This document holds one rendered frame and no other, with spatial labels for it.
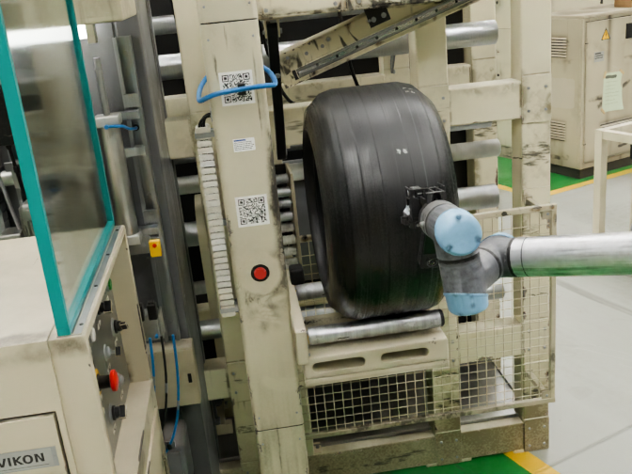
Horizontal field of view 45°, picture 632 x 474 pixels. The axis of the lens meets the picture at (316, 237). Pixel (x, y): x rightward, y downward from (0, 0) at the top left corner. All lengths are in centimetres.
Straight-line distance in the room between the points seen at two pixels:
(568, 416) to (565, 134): 354
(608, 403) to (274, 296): 182
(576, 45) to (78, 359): 542
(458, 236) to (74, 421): 69
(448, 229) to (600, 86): 514
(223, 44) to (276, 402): 91
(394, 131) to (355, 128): 9
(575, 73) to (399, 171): 468
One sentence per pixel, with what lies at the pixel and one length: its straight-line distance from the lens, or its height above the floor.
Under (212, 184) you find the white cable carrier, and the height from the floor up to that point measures 129.
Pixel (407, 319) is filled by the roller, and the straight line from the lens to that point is 192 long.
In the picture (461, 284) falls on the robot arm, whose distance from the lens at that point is 138.
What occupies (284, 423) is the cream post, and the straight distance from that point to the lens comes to 208.
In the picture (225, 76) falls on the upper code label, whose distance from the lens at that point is 177.
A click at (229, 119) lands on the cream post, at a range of 179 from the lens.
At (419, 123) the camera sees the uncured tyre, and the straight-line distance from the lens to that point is 174.
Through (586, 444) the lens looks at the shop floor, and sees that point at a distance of 312.
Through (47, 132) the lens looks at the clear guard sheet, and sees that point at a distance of 126.
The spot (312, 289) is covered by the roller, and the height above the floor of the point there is 91.
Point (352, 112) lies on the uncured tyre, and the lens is 176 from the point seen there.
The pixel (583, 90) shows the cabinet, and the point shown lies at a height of 70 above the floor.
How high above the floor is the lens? 174
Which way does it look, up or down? 19 degrees down
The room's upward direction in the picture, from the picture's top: 6 degrees counter-clockwise
